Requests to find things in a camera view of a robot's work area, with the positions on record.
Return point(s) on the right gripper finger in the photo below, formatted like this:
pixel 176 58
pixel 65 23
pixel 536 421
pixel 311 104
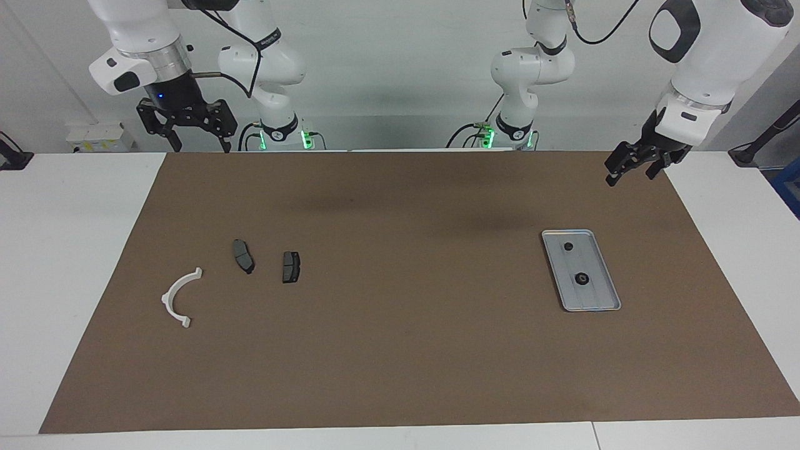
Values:
pixel 173 140
pixel 225 142

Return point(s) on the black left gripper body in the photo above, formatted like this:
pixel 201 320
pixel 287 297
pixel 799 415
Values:
pixel 665 150

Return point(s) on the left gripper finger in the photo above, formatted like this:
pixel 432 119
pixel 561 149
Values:
pixel 656 170
pixel 619 164

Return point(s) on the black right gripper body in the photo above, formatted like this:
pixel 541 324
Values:
pixel 178 103

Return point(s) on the large black bearing gear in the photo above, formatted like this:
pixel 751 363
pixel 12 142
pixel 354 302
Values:
pixel 582 279

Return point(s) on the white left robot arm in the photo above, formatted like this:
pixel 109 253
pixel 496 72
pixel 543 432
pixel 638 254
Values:
pixel 706 56

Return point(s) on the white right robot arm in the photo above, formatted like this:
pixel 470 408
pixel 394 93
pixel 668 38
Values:
pixel 134 31

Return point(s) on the silver metal tray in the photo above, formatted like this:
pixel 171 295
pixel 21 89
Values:
pixel 590 297

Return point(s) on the black angled stand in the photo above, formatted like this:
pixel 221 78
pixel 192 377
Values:
pixel 759 140

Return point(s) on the grey angled brake pad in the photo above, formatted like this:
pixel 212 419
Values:
pixel 242 255

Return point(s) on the blue crate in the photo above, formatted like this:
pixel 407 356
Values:
pixel 789 190

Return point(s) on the dark rectangular brake pad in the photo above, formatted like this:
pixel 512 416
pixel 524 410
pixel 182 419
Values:
pixel 290 267

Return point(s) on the brown table mat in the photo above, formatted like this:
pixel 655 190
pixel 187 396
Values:
pixel 400 350

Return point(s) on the white wall box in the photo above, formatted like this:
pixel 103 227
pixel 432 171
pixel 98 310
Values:
pixel 100 137

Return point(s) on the black clamp mount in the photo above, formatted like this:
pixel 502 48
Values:
pixel 14 157

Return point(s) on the white curved plastic bracket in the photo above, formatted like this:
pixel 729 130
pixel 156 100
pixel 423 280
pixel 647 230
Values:
pixel 166 301

